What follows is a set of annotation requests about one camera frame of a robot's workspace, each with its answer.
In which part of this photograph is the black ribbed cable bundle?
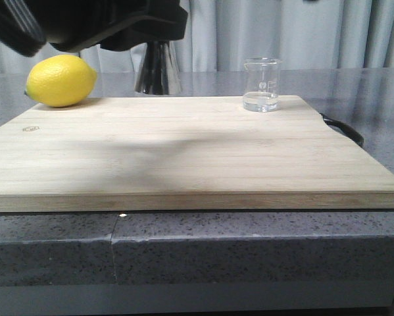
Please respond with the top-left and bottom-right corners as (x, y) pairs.
(0, 0), (47, 57)

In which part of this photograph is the steel double jigger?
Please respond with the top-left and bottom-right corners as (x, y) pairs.
(135, 41), (182, 95)

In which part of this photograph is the small glass beaker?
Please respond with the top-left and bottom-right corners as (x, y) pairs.
(243, 57), (282, 113)

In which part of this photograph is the wooden cutting board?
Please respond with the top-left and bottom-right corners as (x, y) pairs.
(0, 95), (394, 212)

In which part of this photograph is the grey curtain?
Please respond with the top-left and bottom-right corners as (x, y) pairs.
(0, 0), (394, 74)

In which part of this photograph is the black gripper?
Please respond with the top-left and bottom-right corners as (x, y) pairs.
(28, 1), (187, 51)

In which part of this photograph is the yellow lemon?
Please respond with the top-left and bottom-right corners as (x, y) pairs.
(25, 55), (97, 107)

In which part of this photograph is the black board handle strap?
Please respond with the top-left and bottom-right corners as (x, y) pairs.
(318, 112), (364, 148)

